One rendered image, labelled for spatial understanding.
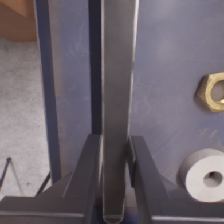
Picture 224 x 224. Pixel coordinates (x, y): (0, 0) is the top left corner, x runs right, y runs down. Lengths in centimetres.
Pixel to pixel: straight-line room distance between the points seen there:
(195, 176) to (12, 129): 126
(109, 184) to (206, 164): 13
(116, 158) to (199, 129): 13
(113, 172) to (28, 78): 110
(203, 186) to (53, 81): 24
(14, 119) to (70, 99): 113
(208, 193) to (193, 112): 11
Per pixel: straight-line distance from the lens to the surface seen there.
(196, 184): 26
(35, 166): 143
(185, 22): 23
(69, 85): 21
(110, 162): 16
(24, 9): 74
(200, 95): 22
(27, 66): 122
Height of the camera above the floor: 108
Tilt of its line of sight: 75 degrees down
